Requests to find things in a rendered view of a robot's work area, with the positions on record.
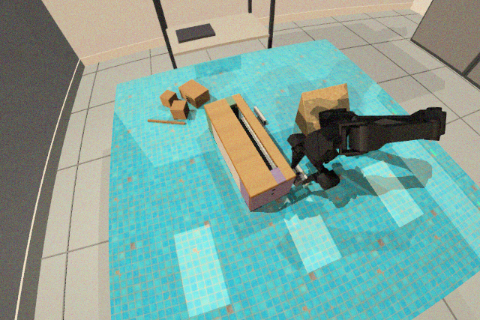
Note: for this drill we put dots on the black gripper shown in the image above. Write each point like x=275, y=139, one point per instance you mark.
x=326, y=179

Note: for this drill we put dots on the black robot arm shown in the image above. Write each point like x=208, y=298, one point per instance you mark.
x=371, y=132

